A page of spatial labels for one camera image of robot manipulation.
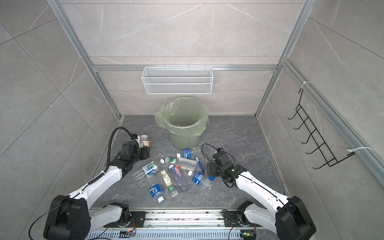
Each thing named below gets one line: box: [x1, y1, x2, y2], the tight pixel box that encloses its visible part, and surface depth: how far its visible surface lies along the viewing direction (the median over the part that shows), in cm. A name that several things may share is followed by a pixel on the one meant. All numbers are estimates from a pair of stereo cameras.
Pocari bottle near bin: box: [182, 148, 193, 159], surface depth 94 cm
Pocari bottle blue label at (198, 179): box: [187, 170, 213, 190], surface depth 83 cm
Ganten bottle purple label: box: [168, 164, 190, 193], surface depth 85 cm
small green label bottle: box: [168, 185, 179, 198], surface depth 81 cm
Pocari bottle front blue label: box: [149, 184, 165, 204], surface depth 79 cm
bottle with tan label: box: [160, 170, 172, 187], surface depth 83 cm
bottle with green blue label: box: [132, 161, 159, 181], surface depth 87 cm
